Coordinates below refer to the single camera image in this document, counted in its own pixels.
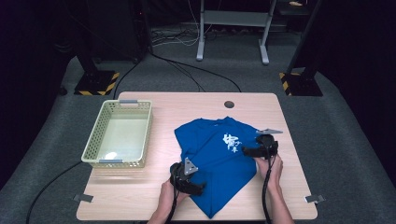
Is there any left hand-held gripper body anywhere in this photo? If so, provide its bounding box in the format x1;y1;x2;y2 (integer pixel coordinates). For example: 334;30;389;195
169;157;200;191

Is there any black stand with hazard-striped base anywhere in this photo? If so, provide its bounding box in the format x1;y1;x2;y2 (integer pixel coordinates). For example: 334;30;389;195
278;0;325;97
66;0;121;97

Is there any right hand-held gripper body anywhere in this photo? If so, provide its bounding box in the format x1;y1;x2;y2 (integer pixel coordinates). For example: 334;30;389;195
255;128;284;161

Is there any grey tape piece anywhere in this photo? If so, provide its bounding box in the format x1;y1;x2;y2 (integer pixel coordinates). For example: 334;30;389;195
304;194;326;204
73;193;94;203

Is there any blue T-shirt with white print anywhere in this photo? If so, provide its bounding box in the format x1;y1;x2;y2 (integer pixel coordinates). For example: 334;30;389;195
174;116;269;219

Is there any person's left hand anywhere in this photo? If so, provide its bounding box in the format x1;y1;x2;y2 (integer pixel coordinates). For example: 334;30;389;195
159;179;190;217

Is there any long black floor cable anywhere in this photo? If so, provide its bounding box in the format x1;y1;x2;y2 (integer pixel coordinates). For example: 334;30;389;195
150;51;243;93

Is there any thick black floor cable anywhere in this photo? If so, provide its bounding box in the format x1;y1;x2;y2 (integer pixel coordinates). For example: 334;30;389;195
25;161;84;224

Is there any right hand-held gripper black cable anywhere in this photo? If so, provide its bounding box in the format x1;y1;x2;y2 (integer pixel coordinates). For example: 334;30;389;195
262;135;278;224

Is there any hand-held gripper black cable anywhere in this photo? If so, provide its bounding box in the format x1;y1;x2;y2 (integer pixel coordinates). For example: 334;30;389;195
164;188;180;224
262;135;278;224

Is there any thin black floor cable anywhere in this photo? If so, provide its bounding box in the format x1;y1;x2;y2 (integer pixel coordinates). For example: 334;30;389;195
166;59;206;93

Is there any black cabinet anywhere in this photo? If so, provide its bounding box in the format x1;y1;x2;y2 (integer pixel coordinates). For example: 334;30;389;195
86;0;151;63

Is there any cream perforated plastic basket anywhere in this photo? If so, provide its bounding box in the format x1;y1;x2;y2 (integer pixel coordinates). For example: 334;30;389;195
80;99;154;170

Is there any white metal desk frame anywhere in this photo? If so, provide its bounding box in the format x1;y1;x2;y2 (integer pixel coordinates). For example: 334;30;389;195
195;0;278;66

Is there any left hand-held gripper black cable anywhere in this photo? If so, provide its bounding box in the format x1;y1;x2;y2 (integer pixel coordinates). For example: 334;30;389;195
164;188;180;224

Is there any person's right hand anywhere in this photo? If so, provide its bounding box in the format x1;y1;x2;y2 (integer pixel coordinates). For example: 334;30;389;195
254;153;285;191

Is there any tangle of floor cables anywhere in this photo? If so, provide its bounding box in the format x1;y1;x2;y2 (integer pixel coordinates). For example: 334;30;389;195
150;26;201;49

